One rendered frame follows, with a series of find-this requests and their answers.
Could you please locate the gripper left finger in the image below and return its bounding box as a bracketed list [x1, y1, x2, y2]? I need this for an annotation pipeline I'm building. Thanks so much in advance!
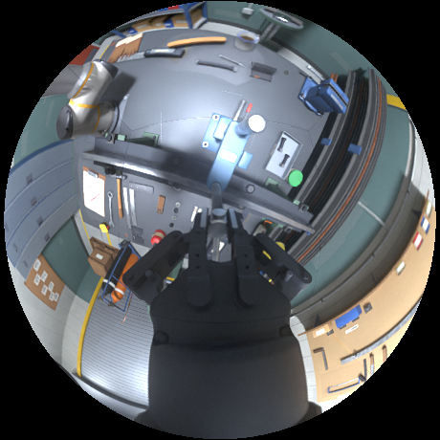
[122, 207, 211, 306]

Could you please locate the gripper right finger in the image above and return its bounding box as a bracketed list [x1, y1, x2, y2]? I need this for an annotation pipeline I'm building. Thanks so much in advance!
[226, 208, 313, 301]

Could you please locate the blue cart with orange cylinder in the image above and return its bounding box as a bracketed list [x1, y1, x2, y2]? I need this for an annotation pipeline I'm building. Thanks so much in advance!
[100, 239, 143, 313]

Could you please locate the cardboard box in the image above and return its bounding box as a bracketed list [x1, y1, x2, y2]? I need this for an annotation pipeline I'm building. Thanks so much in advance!
[87, 236, 120, 278]

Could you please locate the silver steel rule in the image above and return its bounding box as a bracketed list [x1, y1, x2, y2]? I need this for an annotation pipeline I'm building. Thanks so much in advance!
[121, 187, 138, 229]

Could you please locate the brown clipboard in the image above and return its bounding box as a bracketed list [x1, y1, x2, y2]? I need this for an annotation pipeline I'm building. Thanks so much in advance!
[81, 165, 107, 219]

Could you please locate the cork notice board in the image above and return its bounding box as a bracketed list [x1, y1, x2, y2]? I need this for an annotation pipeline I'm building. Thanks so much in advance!
[24, 253, 67, 311]

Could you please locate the tan pegboard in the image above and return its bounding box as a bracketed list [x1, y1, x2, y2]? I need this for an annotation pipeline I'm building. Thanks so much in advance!
[297, 194, 438, 404]

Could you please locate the white parts tray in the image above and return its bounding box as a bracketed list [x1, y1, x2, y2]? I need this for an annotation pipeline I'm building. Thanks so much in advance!
[264, 131, 304, 180]

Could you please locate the grey locker row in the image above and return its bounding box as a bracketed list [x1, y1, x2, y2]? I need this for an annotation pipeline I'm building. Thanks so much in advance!
[4, 138, 82, 276]

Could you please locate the stack of long rails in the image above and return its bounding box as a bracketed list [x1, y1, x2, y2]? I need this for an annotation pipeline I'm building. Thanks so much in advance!
[291, 67, 388, 267]

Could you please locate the blue bench vise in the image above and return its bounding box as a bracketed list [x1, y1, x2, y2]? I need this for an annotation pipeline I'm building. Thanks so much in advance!
[297, 76, 349, 116]

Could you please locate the dark grey angle block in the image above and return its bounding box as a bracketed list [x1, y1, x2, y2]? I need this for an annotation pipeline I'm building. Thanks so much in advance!
[249, 61, 277, 82]

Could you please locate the dark flat file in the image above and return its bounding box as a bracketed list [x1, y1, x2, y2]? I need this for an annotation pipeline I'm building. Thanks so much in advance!
[195, 59, 239, 73]

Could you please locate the black spirit level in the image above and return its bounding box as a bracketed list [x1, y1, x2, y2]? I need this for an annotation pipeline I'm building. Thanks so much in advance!
[143, 47, 186, 59]

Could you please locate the thin silver scriber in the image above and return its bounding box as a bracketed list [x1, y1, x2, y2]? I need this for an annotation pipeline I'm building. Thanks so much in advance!
[218, 54, 246, 69]

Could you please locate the brown bench brush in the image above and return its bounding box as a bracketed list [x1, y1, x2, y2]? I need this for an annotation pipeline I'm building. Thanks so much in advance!
[114, 33, 144, 64]

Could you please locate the red cabinet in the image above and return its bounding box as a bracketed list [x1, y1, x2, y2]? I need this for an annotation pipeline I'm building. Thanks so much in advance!
[70, 44, 101, 67]

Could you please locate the blue shelf unit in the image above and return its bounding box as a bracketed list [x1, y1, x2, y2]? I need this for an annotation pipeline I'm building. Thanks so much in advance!
[112, 2, 208, 36]

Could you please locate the grey handwheel stand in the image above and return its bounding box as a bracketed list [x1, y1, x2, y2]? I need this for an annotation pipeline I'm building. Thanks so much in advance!
[258, 6, 304, 43]

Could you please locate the dark guide rail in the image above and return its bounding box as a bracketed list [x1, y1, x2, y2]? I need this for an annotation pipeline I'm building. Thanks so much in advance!
[79, 135, 221, 194]
[219, 173, 317, 235]

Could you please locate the blue clamp base plate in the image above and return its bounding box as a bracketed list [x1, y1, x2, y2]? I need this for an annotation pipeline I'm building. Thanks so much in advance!
[201, 112, 238, 152]

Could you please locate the grey clamp post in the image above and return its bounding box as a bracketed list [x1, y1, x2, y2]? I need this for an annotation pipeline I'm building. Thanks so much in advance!
[234, 114, 268, 138]

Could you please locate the long orange handle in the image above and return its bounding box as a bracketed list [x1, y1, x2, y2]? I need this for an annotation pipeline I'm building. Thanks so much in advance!
[165, 35, 229, 49]

